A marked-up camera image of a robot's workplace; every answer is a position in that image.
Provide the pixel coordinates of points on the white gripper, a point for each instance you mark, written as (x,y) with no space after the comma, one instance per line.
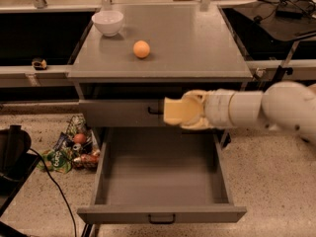
(217,109)

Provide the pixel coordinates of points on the yellow sponge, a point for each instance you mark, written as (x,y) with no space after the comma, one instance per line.
(185,111)

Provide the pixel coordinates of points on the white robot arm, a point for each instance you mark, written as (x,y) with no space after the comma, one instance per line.
(285,106)

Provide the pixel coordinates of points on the closed grey upper drawer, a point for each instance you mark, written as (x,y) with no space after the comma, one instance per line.
(115,113)

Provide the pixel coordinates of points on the open grey lower drawer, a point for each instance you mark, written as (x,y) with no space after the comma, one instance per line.
(160,175)

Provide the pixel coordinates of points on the grey drawer cabinet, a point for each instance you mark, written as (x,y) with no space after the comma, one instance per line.
(190,48)

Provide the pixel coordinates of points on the orange fruit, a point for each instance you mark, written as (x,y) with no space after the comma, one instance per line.
(141,49)

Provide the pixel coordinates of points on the black side table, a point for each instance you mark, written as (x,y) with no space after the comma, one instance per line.
(274,48)

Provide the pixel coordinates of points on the black power adapter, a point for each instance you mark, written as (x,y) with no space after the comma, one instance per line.
(289,12)

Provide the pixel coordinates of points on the white bowl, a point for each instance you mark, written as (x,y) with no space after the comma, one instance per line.
(108,22)

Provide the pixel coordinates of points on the green snack bag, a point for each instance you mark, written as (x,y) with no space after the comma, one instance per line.
(55,160)

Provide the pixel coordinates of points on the small yellow black object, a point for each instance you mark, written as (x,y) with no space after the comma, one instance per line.
(39,64)

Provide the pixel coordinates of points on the black device at left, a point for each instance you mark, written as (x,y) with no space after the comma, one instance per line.
(16,163)

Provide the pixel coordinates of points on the wire basket of items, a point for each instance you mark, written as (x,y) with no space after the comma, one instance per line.
(83,150)

